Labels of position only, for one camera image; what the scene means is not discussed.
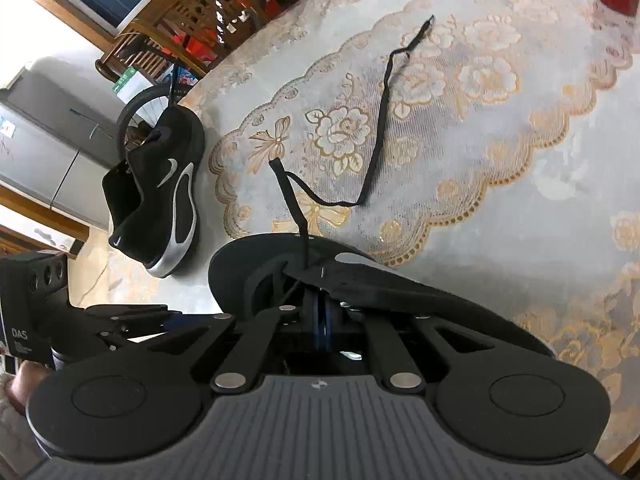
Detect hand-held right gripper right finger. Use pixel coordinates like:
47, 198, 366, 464
322, 292, 501, 393

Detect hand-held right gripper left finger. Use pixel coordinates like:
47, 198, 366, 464
150, 290, 326, 393

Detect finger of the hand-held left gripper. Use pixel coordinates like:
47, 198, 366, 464
97, 311, 223, 352
85, 303, 170, 322

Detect black silver sneaker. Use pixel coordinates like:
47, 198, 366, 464
207, 232, 556, 361
101, 106, 207, 279

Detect black shoelace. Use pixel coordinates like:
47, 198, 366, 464
268, 15, 435, 281

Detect person's left forearm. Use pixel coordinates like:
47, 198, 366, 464
0, 375, 41, 466

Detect beige lace tablecloth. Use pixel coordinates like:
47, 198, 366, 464
65, 0, 640, 466

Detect person's left hand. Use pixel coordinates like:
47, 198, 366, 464
11, 360, 56, 409

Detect grey refrigerator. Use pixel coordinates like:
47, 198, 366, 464
0, 57, 131, 233

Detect black bicycle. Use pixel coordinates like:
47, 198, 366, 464
116, 62, 201, 161

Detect white green box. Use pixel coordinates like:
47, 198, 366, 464
112, 66, 144, 94

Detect lattice-back wooden chair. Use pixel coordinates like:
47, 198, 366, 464
95, 15, 221, 81

